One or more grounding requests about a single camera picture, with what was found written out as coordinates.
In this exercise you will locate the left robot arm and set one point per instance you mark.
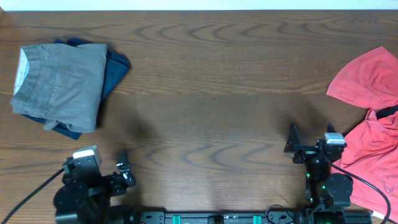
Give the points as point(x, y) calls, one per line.
point(86, 194)

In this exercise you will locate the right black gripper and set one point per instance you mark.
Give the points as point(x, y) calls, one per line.
point(306, 152)

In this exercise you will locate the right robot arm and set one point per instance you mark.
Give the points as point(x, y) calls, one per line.
point(329, 194)

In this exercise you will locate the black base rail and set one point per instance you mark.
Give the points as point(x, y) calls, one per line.
point(273, 215)

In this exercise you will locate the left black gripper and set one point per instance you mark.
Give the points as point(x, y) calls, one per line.
point(117, 186)

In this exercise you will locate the grey shorts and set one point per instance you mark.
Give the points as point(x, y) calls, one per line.
point(61, 84)

